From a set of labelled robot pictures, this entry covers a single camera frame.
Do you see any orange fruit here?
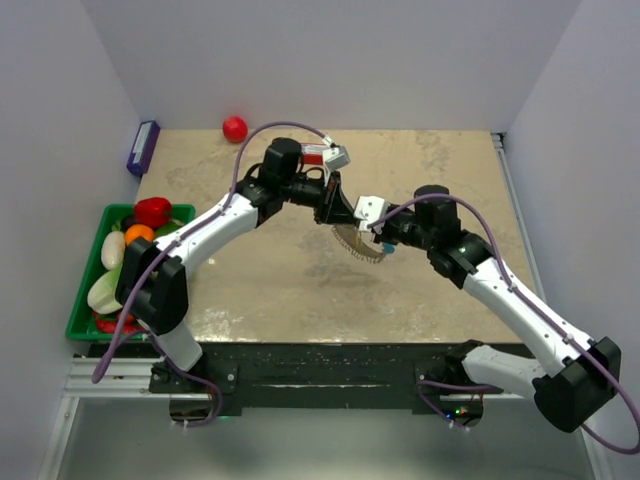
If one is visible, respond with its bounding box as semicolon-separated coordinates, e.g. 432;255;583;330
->
124;224;155;246

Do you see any white radish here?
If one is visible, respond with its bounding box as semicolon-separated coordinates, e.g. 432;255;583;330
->
101;231;126;270

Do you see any green bell pepper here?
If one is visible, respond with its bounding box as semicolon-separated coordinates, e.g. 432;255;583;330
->
155;220;183;239

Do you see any purple box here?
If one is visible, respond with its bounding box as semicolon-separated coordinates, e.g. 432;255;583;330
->
126;120;161;177

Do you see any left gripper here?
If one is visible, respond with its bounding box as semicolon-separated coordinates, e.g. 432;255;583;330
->
282;170;360;229

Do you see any red rectangular box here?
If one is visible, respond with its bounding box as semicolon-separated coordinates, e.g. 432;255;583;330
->
301;143;327;166

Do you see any red bell pepper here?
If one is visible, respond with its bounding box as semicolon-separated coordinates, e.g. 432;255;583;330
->
133;197;173;229

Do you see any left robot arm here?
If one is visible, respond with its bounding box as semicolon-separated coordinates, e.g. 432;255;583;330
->
116;138;354;392

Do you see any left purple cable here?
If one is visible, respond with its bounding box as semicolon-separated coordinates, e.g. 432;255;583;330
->
90;120;336;429

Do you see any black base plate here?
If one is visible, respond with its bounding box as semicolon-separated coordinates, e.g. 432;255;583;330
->
150;340;480;416

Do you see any red chili pepper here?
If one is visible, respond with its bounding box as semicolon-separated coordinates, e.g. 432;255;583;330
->
93;312;140;335

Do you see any purple cable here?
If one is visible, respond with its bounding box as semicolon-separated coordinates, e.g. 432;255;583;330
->
371;193;640;455
90;120;336;429

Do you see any blue grey keyring with rings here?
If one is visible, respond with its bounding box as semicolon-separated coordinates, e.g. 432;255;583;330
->
332;225;396;264

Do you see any green cabbage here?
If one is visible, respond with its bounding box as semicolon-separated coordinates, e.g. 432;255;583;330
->
87;266;122;315

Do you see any green plastic bin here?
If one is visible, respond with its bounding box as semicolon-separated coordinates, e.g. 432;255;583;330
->
66;202;195;342

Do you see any red tomato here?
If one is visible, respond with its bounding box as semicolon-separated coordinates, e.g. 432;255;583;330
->
222;116;248;144

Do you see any aluminium frame rail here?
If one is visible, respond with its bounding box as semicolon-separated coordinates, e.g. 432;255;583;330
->
36;349;616;480

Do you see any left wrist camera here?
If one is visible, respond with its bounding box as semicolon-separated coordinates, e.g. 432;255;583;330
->
322;146;350;172

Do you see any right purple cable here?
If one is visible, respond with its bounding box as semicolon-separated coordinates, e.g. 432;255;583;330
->
371;193;640;455

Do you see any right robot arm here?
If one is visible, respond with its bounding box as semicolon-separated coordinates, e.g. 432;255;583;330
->
362;185;621;433

